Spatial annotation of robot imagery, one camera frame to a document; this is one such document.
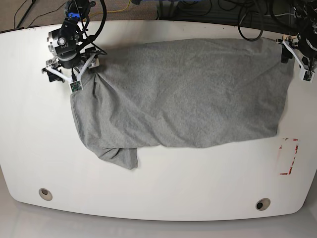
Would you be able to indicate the red tape marking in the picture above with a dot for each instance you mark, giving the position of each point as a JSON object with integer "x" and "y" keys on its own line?
{"x": 286, "y": 156}

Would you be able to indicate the grey t-shirt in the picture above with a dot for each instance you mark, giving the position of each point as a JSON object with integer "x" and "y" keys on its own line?
{"x": 194, "y": 93}

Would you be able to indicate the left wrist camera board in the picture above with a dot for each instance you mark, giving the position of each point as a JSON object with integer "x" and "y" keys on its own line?
{"x": 308, "y": 76}

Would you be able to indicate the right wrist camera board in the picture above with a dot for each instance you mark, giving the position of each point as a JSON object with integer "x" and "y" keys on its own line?
{"x": 75, "y": 86}

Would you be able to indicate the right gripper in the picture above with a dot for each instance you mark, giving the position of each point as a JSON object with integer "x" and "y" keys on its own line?
{"x": 72, "y": 67}

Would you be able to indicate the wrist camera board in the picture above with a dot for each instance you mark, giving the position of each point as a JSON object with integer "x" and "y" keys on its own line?
{"x": 75, "y": 86}
{"x": 308, "y": 76}

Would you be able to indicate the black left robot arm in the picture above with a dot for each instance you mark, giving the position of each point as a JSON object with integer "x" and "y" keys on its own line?
{"x": 305, "y": 12}

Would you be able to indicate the left table cable grommet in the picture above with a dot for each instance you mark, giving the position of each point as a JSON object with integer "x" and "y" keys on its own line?
{"x": 45, "y": 194}

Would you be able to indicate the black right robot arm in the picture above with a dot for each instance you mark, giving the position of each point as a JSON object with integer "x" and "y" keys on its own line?
{"x": 70, "y": 45}

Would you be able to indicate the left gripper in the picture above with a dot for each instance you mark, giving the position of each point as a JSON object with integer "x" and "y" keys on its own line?
{"x": 300, "y": 49}

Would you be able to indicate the table cable grommet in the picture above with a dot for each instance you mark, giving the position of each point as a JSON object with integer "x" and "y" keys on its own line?
{"x": 45, "y": 194}
{"x": 263, "y": 204}

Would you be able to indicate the right table cable grommet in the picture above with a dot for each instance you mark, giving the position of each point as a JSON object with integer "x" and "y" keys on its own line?
{"x": 263, "y": 204}

